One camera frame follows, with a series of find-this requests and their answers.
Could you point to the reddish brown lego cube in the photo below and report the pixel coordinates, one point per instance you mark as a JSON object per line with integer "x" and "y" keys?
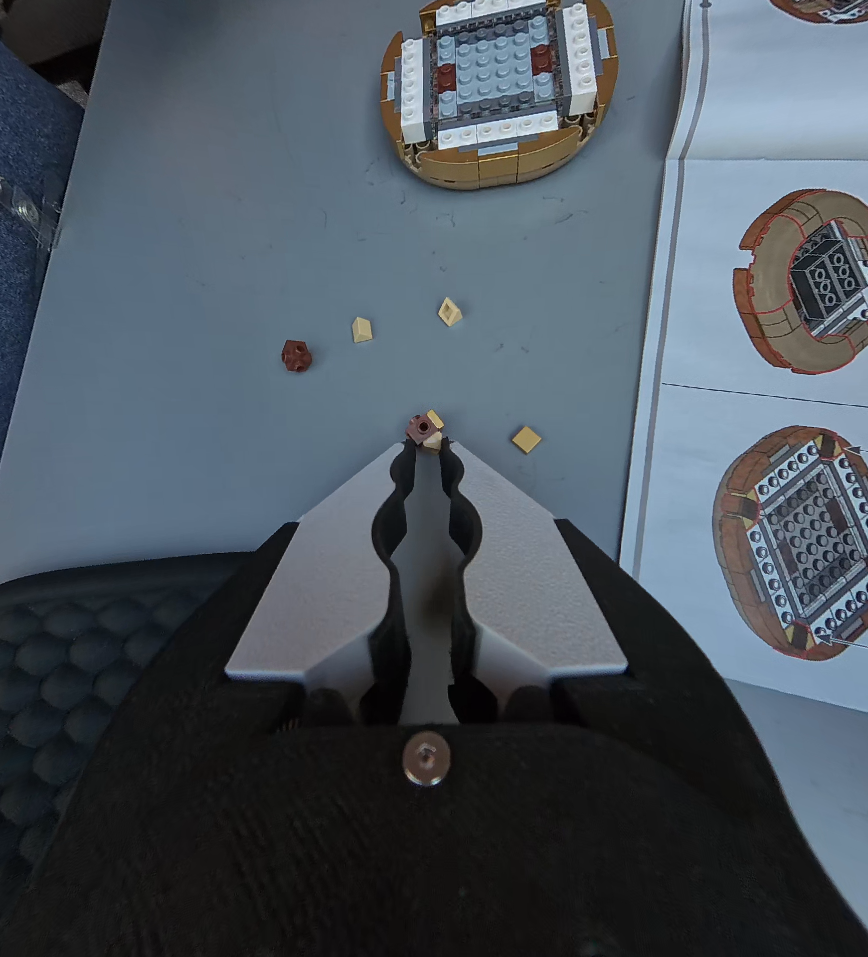
{"x": 297, "y": 356}

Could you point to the tan flat lego tile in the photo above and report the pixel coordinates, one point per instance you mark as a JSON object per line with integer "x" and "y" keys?
{"x": 526, "y": 439}

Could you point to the brown cube lego sub-assembly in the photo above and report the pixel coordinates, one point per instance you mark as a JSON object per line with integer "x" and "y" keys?
{"x": 422, "y": 428}

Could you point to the tan lego slope piece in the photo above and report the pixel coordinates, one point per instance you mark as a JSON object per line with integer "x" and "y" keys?
{"x": 449, "y": 312}
{"x": 361, "y": 330}

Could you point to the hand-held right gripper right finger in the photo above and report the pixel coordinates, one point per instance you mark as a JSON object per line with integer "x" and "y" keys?
{"x": 538, "y": 598}

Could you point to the clear plastic bag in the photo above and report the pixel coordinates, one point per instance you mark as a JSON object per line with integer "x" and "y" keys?
{"x": 22, "y": 209}

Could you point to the round tan lego model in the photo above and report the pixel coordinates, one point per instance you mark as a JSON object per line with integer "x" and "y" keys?
{"x": 493, "y": 90}

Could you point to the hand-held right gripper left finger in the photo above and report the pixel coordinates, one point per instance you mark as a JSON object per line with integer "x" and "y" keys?
{"x": 306, "y": 598}

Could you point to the black quilted pad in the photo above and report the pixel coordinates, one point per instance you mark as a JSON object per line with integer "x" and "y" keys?
{"x": 22, "y": 673}

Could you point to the lego instruction booklet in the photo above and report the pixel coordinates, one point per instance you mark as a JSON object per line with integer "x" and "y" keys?
{"x": 703, "y": 299}

